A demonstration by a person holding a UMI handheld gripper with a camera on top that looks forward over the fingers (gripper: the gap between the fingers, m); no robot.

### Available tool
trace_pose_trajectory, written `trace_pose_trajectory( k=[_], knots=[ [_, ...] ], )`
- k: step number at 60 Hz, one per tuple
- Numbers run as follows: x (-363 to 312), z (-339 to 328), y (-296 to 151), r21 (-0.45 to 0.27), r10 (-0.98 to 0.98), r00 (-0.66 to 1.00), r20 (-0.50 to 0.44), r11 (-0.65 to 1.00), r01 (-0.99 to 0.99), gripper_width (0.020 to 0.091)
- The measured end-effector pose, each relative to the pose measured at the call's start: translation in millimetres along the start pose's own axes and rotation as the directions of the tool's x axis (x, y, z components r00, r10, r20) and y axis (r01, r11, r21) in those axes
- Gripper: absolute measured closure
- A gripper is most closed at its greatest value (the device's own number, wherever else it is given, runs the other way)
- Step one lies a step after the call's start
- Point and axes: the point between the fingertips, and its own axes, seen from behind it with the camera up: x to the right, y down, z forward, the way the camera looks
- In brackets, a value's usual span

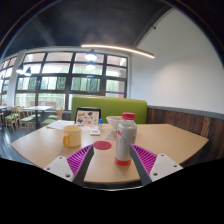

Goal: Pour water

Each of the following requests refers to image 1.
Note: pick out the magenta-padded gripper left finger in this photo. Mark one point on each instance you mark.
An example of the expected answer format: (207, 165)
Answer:
(63, 168)

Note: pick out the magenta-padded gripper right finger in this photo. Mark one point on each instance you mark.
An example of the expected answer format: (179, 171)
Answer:
(161, 166)

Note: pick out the red-capped clear drink bottle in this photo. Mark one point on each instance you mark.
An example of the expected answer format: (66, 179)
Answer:
(125, 140)

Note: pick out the pale yellow mug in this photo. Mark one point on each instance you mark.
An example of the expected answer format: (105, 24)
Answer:
(73, 136)

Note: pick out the white paper sheets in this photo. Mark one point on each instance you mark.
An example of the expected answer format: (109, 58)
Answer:
(60, 125)

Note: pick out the flat round red coaster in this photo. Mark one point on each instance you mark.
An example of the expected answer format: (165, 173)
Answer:
(102, 145)

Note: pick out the small white flat device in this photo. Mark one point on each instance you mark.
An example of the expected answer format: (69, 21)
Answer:
(95, 132)

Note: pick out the sticker-covered black laptop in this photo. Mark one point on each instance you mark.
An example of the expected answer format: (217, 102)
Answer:
(87, 119)

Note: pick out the small blue-capped bottle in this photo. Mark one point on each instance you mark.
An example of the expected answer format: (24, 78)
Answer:
(100, 124)

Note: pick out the group of green-seated wooden chairs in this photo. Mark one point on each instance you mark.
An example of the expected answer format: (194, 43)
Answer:
(26, 119)

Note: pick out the light wooden dining table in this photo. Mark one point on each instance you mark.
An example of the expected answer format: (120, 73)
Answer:
(38, 108)

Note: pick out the white bowl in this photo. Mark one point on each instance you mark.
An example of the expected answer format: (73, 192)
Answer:
(112, 121)

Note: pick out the green upholstered bench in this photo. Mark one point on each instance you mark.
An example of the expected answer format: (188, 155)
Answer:
(110, 108)

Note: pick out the group of pendant lamps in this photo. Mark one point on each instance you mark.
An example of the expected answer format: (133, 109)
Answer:
(90, 56)

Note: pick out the long linear ceiling light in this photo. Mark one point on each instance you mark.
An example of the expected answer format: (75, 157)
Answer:
(116, 49)

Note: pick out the large gridded window wall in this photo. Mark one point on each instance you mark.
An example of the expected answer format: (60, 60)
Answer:
(60, 83)

